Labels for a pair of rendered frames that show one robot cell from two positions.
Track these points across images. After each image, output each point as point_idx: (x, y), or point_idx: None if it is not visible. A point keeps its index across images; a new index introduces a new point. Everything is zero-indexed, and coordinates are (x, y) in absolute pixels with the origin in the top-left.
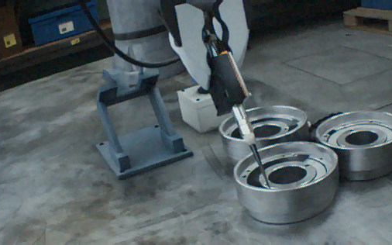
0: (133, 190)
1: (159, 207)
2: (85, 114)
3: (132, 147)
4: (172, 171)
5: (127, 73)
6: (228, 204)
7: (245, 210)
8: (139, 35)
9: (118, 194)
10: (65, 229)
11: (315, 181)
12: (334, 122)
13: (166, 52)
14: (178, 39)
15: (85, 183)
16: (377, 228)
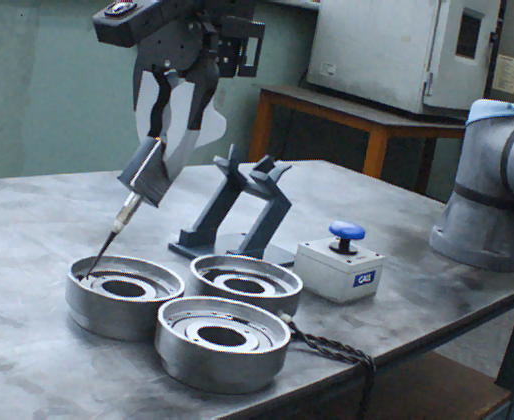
0: (145, 253)
1: None
2: None
3: (236, 247)
4: (188, 269)
5: (434, 229)
6: None
7: None
8: (463, 192)
9: (135, 247)
10: (69, 229)
11: (79, 284)
12: (259, 317)
13: (478, 233)
14: (135, 103)
15: (158, 234)
16: (46, 355)
